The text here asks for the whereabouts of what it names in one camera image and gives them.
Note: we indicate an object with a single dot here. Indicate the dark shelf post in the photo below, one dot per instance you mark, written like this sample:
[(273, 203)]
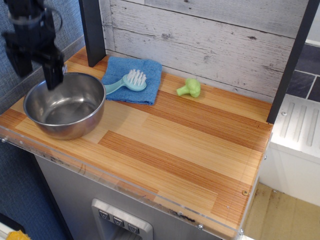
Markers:
[(302, 34), (92, 30)]

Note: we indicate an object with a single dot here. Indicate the grey toy fridge cabinet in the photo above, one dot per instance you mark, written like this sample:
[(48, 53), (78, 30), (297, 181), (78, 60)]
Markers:
[(185, 193)]

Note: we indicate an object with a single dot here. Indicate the stainless steel pot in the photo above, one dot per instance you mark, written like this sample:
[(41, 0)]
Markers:
[(71, 110)]

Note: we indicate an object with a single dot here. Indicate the yellow object bottom left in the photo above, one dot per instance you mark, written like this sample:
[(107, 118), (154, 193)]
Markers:
[(17, 235)]

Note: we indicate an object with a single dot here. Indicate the green toy broccoli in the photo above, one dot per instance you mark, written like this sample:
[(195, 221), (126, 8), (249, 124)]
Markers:
[(192, 87)]

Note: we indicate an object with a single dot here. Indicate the dark left shelf post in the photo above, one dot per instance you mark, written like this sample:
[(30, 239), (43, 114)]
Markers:
[(92, 30)]

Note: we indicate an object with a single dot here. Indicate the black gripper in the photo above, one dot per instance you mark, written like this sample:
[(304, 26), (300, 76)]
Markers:
[(33, 39)]

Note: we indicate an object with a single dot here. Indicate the blue folded cloth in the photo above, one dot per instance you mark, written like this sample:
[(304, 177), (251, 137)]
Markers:
[(117, 67)]

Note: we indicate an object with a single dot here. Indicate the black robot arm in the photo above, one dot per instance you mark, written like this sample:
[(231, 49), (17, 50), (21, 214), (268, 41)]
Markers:
[(28, 8)]

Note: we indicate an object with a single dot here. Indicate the light blue dish brush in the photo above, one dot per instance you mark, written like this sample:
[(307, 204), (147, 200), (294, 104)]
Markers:
[(135, 80)]

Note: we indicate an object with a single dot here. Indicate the silver dispenser button panel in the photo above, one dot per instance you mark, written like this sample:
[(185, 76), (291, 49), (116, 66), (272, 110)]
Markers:
[(116, 224)]

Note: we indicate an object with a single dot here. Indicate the clear acrylic edge guard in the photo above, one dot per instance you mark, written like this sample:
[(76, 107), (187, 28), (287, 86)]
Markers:
[(74, 184)]

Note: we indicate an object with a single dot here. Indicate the dark right shelf post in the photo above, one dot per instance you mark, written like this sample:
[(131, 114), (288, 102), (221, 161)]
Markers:
[(302, 34)]

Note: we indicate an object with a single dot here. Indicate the white toy sink unit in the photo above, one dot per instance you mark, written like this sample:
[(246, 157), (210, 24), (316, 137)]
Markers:
[(292, 158)]

